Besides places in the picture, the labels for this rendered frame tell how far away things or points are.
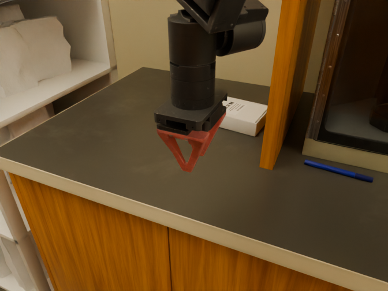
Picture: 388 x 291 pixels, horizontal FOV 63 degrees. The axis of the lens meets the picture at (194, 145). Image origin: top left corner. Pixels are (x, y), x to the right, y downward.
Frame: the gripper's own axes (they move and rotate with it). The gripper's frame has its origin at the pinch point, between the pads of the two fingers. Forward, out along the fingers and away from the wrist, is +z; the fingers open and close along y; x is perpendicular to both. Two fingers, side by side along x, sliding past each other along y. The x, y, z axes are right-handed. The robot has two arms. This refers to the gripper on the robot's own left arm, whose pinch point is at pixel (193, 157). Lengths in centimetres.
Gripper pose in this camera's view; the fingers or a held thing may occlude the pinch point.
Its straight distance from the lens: 46.9
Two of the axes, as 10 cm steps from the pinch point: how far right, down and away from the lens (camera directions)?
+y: 4.1, -4.9, 7.7
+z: 0.0, 8.5, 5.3
